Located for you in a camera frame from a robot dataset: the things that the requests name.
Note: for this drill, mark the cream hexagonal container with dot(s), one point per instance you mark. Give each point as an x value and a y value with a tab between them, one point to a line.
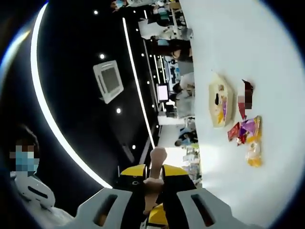
230	107

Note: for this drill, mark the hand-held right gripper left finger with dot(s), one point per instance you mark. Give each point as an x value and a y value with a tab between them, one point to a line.
95	207

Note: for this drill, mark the orange jelly food packet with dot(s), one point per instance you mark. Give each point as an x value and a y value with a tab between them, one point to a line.
253	155
219	119

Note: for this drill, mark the black food piece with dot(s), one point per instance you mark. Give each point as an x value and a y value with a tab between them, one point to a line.
217	99

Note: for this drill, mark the ceiling air conditioner vent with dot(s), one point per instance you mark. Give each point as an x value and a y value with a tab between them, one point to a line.
108	81

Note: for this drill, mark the thin ceiling light strip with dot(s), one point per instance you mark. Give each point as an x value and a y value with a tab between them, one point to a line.
137	78

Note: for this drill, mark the purple gold food packet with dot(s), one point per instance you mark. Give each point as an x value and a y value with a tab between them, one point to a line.
224	109

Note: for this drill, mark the white chest-worn device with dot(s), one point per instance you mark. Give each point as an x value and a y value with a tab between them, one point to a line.
23	183

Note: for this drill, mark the small red food packet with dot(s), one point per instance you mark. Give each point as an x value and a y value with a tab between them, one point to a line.
240	140

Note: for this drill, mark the wide ceiling light strip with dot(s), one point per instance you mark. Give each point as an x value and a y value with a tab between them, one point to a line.
34	71

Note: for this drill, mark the pink food tongs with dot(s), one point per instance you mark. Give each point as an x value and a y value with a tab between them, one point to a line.
158	157

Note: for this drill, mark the hanging bright monitor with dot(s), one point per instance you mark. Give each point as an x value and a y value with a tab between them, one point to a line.
162	92

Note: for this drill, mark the dark red food bar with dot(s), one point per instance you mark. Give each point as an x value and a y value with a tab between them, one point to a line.
247	86

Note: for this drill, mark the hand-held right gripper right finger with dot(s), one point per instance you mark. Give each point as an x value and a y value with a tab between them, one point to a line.
209	207

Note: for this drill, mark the person's cream shirt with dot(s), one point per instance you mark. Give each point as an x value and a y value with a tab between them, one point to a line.
57	217

